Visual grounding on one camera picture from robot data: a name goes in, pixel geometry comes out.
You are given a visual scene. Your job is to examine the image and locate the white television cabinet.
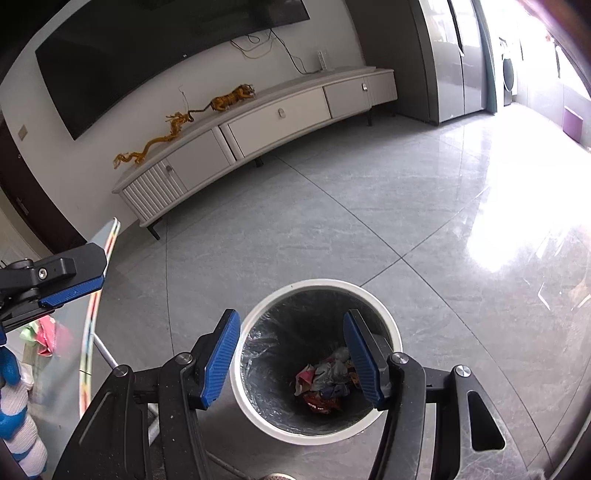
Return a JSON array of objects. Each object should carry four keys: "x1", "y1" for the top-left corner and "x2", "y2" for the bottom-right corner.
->
[{"x1": 112, "y1": 67, "x2": 399, "y2": 241}]

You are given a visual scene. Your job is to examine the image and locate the television cables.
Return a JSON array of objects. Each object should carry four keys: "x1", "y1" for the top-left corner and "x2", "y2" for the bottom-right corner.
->
[{"x1": 230, "y1": 28, "x2": 319, "y2": 75}]

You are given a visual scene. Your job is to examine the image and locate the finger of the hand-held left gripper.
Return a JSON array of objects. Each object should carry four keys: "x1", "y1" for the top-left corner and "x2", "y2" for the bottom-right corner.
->
[{"x1": 34, "y1": 243, "x2": 108, "y2": 309}]

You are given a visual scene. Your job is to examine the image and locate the grey refrigerator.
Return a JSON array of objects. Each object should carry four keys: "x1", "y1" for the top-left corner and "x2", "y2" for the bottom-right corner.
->
[{"x1": 351, "y1": 0, "x2": 490, "y2": 124}]

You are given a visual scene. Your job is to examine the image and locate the white washing machine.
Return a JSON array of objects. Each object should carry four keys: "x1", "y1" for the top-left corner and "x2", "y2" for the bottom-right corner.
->
[{"x1": 499, "y1": 37, "x2": 522, "y2": 107}]

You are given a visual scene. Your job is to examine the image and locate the black wall television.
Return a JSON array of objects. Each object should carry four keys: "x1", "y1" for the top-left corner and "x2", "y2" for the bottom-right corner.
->
[{"x1": 35, "y1": 0, "x2": 310, "y2": 141}]

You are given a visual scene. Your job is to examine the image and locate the purple box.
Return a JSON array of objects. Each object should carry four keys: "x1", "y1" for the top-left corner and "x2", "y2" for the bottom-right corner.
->
[{"x1": 562, "y1": 105, "x2": 589, "y2": 145}]

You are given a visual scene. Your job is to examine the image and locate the dark brown door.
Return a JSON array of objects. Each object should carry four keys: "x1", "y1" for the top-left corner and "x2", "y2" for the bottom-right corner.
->
[{"x1": 0, "y1": 111, "x2": 88, "y2": 254}]

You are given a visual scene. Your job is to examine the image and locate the golden tiger figurine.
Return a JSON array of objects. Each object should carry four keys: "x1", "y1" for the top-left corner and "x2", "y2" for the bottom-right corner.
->
[{"x1": 203, "y1": 83, "x2": 257, "y2": 112}]

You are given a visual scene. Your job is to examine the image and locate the white trash bin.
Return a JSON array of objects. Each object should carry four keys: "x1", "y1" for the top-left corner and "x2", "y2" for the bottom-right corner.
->
[{"x1": 229, "y1": 278, "x2": 403, "y2": 446}]

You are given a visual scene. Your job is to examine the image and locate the golden dragon figurine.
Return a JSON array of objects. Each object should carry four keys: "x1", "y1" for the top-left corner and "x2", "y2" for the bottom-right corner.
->
[{"x1": 114, "y1": 99, "x2": 195, "y2": 169}]

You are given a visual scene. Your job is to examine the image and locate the pink red wrapper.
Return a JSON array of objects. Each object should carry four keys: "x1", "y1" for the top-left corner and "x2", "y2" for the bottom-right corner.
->
[{"x1": 295, "y1": 364, "x2": 319, "y2": 395}]

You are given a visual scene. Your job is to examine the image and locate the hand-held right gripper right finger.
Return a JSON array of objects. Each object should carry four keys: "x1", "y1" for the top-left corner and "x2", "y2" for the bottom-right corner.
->
[{"x1": 343, "y1": 309, "x2": 522, "y2": 480}]

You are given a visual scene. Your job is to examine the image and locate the purple plastic bag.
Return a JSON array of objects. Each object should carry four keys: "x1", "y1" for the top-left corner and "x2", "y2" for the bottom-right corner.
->
[{"x1": 318, "y1": 348, "x2": 354, "y2": 386}]

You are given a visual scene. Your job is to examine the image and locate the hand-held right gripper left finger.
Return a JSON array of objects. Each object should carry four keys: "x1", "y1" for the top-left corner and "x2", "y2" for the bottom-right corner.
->
[{"x1": 53, "y1": 308, "x2": 242, "y2": 480}]

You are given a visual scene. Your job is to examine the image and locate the large red snack packet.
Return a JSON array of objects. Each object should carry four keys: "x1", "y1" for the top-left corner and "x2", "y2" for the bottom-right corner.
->
[{"x1": 302, "y1": 388, "x2": 345, "y2": 414}]

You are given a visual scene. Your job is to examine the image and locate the pink orange wrapper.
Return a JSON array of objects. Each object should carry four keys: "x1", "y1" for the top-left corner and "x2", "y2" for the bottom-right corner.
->
[{"x1": 37, "y1": 314, "x2": 58, "y2": 358}]

